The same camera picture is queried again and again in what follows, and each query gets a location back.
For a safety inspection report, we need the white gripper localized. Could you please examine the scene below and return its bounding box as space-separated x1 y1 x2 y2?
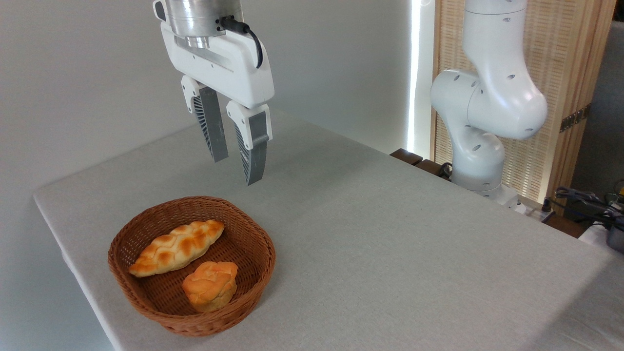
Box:
160 21 275 186

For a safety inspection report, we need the long braided bread loaf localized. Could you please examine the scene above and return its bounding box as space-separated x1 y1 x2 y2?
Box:
128 219 226 278

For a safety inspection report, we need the round golden bread roll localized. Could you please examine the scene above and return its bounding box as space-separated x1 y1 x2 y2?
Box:
182 261 239 313

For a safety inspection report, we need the brown wicker basket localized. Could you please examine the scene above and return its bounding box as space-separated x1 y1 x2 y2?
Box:
108 196 276 337

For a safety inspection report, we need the dark brown wooden board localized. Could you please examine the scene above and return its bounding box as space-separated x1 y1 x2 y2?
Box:
390 148 453 182

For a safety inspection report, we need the grey tablecloth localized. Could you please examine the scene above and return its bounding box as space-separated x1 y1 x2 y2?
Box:
33 110 624 351

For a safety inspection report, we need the metal screen hinge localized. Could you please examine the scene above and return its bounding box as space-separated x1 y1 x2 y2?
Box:
559 103 592 133

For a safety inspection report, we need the wooden slat screen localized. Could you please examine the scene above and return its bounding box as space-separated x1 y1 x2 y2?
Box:
431 0 618 205

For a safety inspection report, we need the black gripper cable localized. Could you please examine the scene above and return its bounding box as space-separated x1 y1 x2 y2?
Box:
219 16 264 69

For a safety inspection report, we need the black cable bundle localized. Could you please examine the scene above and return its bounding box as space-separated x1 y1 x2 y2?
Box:
542 186 624 231

